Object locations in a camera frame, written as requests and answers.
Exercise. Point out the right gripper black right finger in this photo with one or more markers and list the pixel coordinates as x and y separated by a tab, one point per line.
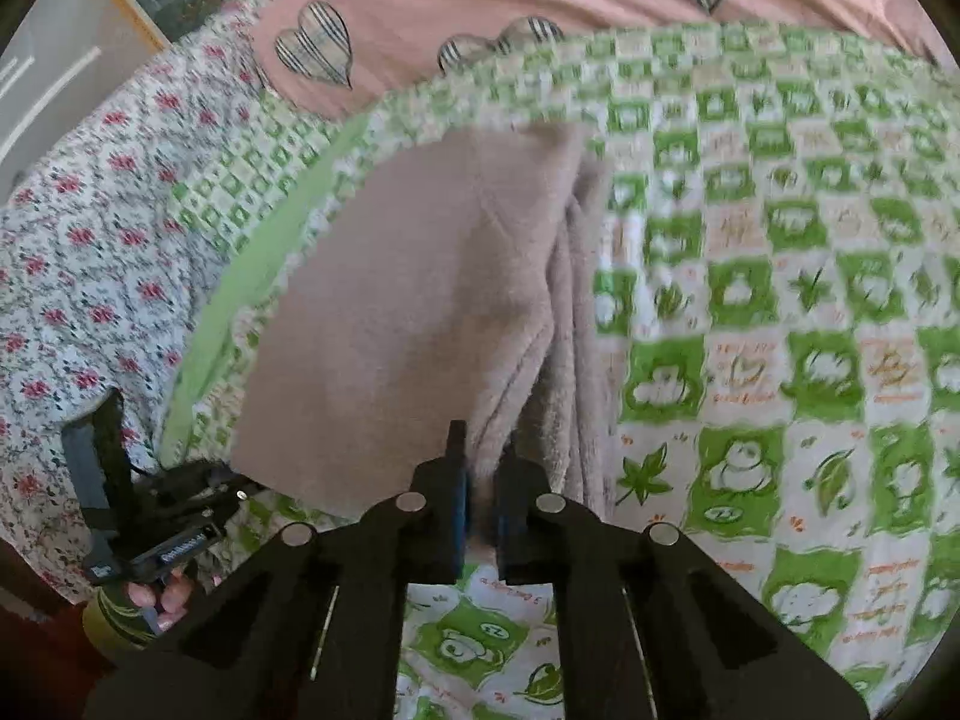
649	626

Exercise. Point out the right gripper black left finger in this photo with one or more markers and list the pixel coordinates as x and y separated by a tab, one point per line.
310	626

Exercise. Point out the beige sweater with brown hem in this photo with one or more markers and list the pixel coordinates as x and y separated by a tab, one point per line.
455	286

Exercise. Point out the person's left hand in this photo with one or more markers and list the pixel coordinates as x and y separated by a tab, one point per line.
168	603

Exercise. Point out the dark red fuzzy sleeve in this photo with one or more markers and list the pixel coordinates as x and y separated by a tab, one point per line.
50	667

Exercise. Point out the white red floral bed sheet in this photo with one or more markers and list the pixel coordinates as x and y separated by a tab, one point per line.
111	246

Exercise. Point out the green white patterned bedspread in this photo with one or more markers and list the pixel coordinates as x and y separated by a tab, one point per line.
776	301

